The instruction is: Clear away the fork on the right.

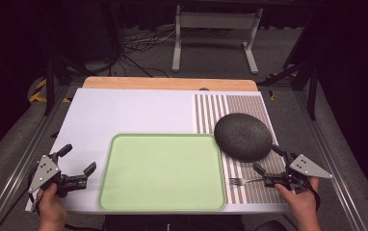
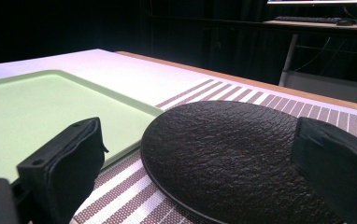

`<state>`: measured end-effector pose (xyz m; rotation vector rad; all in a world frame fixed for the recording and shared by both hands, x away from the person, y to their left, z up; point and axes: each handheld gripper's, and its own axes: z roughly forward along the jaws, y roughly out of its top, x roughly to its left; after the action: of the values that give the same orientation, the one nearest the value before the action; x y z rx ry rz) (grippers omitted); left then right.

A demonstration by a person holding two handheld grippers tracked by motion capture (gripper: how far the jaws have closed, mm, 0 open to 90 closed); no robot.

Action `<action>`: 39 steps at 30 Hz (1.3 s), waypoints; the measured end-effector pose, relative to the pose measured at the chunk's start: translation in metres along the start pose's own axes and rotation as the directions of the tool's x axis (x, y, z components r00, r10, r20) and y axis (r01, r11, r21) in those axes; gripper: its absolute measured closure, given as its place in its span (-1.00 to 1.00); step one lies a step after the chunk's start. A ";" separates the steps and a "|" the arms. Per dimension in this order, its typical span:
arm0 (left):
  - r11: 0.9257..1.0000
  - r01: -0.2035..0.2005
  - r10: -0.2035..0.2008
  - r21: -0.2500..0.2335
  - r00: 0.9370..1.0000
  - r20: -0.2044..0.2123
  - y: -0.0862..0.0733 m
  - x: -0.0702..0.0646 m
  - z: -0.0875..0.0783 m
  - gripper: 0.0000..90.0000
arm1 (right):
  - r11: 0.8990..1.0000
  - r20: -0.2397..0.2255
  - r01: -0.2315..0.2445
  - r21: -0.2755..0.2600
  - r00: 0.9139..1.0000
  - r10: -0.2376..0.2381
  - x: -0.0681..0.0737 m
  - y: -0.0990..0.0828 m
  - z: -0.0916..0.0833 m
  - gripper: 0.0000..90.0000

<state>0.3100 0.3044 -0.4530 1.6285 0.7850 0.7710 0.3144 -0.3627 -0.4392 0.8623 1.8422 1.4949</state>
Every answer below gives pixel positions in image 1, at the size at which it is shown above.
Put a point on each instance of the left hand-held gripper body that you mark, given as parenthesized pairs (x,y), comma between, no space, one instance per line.
(45,173)

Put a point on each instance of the striped placemat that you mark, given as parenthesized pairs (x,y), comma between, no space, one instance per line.
(259,106)

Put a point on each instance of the aluminium frame rail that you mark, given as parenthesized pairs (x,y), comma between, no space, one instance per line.
(329,150)
(21,163)

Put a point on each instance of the wooden table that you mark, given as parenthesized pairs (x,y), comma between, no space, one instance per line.
(169,83)

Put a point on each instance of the grey metal stand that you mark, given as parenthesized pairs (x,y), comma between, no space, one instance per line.
(217,20)

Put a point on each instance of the yellow black floor tape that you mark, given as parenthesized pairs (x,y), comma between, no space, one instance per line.
(271,95)
(38,93)

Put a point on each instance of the person's left hand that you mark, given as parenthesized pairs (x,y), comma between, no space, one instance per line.
(51,205)

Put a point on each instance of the white board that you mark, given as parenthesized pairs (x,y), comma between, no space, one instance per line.
(124,110)

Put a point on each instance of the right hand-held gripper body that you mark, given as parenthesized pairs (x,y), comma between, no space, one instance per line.
(304,168)

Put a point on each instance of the silver metal fork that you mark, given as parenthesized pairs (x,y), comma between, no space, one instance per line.
(241,181)

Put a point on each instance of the person's right hand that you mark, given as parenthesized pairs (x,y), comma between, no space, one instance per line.
(301,200)

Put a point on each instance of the light green tray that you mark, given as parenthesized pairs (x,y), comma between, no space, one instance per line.
(162,173)

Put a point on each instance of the black stand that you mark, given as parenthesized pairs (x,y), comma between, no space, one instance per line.
(312,93)
(49,83)

